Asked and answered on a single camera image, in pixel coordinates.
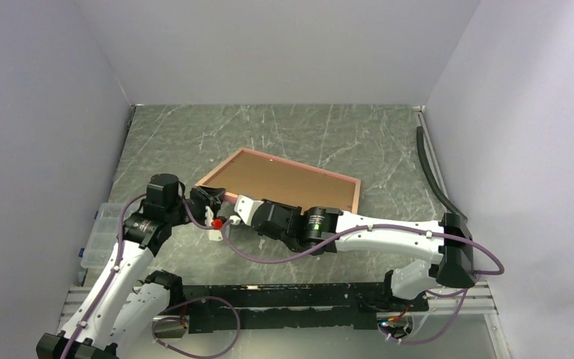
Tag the black foam tube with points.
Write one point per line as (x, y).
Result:
(433, 173)

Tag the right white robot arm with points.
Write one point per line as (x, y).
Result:
(438, 258)

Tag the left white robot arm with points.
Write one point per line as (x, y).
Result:
(112, 316)

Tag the brown backing board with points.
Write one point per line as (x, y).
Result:
(282, 181)

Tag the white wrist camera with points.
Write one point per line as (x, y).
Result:
(244, 210)
(215, 224)

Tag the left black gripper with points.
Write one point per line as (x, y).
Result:
(207, 196)

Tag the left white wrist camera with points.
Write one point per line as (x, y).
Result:
(215, 224)

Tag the pink wooden picture frame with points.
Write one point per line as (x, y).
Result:
(287, 163)

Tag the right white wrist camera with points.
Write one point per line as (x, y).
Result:
(244, 210)

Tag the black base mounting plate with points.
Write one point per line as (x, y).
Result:
(274, 306)

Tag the clear plastic screw box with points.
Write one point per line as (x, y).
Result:
(103, 237)

